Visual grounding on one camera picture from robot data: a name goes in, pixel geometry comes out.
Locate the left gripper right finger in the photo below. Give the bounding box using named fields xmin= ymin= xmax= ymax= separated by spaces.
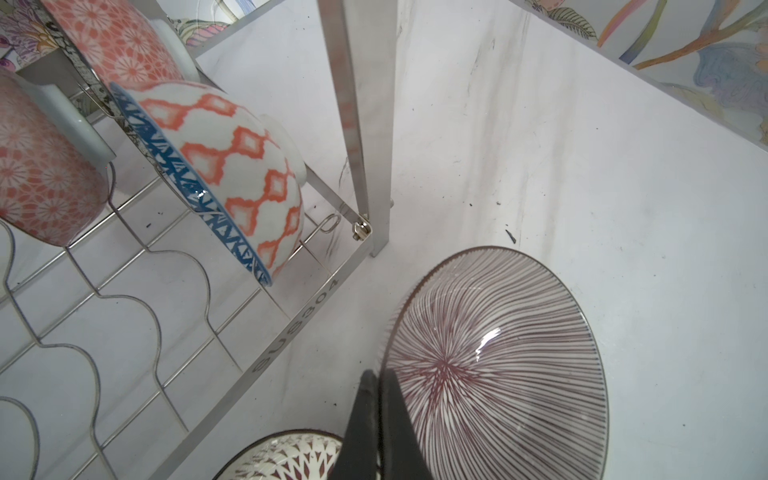
xmin=378 ymin=369 xmax=433 ymax=480

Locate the steel two-tier dish rack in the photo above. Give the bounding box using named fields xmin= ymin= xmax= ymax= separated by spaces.
xmin=1 ymin=1 xmax=397 ymax=479

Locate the white brown lattice bowl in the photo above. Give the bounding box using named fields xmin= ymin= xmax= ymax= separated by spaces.
xmin=214 ymin=429 xmax=343 ymax=480

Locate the orange pattern bowl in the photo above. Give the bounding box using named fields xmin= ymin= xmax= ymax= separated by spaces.
xmin=1 ymin=69 xmax=116 ymax=246

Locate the green leaf pattern bowl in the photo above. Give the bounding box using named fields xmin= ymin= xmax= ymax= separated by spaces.
xmin=31 ymin=1 xmax=200 ymax=116

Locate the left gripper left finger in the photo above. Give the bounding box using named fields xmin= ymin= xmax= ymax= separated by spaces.
xmin=329 ymin=370 xmax=380 ymax=480

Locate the purple striped bowl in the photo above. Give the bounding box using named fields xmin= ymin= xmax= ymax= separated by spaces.
xmin=378 ymin=246 xmax=609 ymax=479

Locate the blue triangle pattern bowl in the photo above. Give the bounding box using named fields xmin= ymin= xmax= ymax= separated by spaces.
xmin=110 ymin=80 xmax=304 ymax=286

